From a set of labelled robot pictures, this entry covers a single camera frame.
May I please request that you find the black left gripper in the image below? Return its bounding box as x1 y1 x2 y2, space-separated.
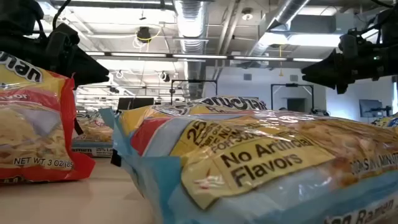
0 34 111 90

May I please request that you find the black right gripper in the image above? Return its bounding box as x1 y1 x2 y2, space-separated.
300 40 398 95

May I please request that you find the light blue Maruchan ramen pack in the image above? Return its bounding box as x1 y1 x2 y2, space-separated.
99 95 398 224
72 111 115 158

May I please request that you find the red Maruchan ramen pack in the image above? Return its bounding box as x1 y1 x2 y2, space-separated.
0 50 96 185

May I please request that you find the long ceiling light bar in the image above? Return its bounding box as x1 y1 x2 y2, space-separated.
85 51 324 63

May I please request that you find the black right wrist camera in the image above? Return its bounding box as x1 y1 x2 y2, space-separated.
338 28 358 54

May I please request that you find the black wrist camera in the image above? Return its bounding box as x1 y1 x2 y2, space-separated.
45 23 81 52
338 28 358 54

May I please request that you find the black metal frame stand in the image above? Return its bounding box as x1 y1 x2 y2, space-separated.
170 79 218 105
270 83 315 112

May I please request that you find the wall mounted dark screen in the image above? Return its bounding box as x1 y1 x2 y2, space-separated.
359 99 384 118

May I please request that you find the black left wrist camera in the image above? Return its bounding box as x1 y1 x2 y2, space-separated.
45 23 81 52

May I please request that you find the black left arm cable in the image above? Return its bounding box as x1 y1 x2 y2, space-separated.
51 0 72 31

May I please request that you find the black ceiling camera yellow cable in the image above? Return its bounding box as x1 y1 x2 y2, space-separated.
132 26 163 50

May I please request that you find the smooth silver ventilation duct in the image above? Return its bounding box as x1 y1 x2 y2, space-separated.
247 0 312 58

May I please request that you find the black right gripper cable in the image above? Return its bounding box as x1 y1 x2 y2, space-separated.
369 0 398 10

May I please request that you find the ribbed silver ventilation duct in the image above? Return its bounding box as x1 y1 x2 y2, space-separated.
173 0 208 100

